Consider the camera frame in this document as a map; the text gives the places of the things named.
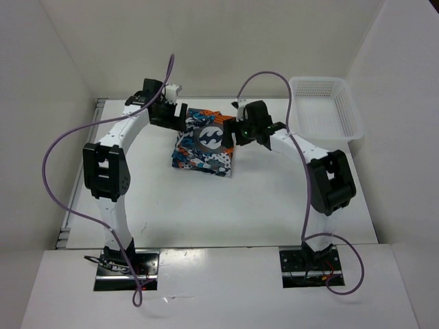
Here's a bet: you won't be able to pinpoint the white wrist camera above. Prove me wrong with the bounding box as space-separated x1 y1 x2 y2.
162 84 182 105
231 98 250 121

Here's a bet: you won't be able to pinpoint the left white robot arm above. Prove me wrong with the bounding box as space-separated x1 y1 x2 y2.
82 79 187 274

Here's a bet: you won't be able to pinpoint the purple cable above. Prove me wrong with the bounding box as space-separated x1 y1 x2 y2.
41 53 176 306
236 71 365 295

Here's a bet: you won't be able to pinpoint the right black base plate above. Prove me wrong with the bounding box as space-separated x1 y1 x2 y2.
279 247 345 289

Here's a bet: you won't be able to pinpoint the white plastic basket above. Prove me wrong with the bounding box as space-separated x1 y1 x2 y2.
289 76 364 153

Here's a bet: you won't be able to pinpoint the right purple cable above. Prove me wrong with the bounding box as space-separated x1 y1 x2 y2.
236 71 365 295

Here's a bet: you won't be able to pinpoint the colourful patterned shorts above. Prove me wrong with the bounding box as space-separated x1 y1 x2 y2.
171 108 234 177

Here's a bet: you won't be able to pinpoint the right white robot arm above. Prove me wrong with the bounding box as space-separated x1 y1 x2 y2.
222 99 357 270

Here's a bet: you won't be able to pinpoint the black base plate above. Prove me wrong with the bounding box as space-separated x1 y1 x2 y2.
279 247 345 289
84 249 160 292

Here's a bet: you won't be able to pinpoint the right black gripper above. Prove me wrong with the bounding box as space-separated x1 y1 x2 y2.
220 114 257 149

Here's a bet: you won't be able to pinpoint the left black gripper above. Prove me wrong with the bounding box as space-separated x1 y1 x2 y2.
150 99 187 132

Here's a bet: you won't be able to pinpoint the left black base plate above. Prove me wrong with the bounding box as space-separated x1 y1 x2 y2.
84 249 160 292

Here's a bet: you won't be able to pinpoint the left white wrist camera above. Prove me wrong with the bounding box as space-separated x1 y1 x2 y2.
162 84 182 105

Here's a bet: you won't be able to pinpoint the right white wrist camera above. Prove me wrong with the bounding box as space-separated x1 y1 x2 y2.
231 98 250 121

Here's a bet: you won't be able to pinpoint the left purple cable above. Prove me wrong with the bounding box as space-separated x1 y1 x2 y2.
41 53 176 306

